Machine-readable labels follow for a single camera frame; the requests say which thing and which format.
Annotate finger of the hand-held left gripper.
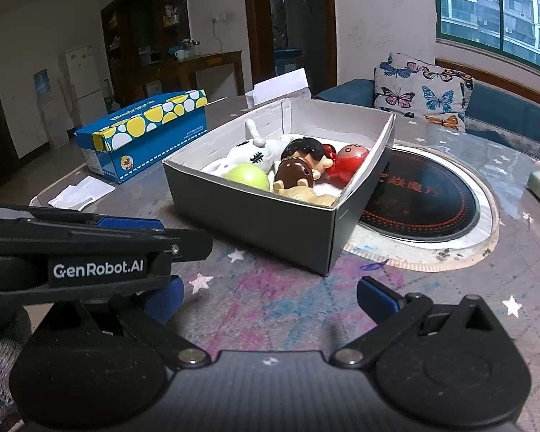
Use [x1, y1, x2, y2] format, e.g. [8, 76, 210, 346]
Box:
[161, 229, 213, 264]
[94, 217, 165, 232]

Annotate small white open box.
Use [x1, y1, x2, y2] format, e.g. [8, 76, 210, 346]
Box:
[245, 67, 313, 109]

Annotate green toy apple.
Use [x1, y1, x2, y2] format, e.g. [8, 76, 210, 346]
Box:
[220, 164, 271, 192]

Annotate green framed window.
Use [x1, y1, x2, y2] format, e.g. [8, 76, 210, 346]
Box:
[434, 0, 540, 77]

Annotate blue sofa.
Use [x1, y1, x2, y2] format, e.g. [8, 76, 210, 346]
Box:
[314, 69, 540, 160]

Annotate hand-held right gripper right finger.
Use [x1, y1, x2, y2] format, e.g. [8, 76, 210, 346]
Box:
[330, 276, 493, 367]

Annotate brown-haired doll figurine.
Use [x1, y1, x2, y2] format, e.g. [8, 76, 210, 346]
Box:
[272, 137, 338, 194]

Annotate grey cardboard box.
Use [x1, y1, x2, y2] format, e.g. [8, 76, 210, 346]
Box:
[162, 98, 397, 277]

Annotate butterfly print pillow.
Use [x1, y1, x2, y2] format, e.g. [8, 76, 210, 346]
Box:
[373, 53, 474, 132]

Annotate dark wooden cabinet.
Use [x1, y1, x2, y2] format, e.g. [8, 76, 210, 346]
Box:
[101, 0, 192, 100]

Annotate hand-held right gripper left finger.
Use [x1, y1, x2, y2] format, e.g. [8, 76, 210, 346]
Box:
[78, 276, 212, 367]

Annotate water dispenser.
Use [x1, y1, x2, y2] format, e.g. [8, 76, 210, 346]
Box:
[32, 69, 70, 149]

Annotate starry grey table cover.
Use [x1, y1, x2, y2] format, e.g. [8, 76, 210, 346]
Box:
[29, 94, 540, 432]

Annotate wooden door frame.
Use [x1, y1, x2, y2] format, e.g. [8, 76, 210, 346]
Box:
[242, 0, 338, 100]

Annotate red round toy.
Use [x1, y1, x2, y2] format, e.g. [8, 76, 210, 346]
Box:
[321, 143, 370, 190]

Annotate blue yellow tissue box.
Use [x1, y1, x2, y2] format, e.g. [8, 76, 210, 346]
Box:
[75, 89, 208, 184]

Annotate white refrigerator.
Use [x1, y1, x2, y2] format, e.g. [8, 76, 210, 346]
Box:
[64, 44, 106, 113]

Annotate beige toy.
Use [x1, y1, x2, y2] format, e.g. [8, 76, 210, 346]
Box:
[276, 184, 338, 208]

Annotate white paper sheet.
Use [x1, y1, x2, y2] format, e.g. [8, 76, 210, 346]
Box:
[49, 175, 117, 210]

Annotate white plush toy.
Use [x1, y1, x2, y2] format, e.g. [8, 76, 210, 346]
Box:
[202, 119, 304, 178]

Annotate round black induction cooker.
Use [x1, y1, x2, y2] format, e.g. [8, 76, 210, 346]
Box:
[344, 144, 500, 273]

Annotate wooden side table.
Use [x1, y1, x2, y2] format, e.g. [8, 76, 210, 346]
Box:
[159, 50, 246, 100]

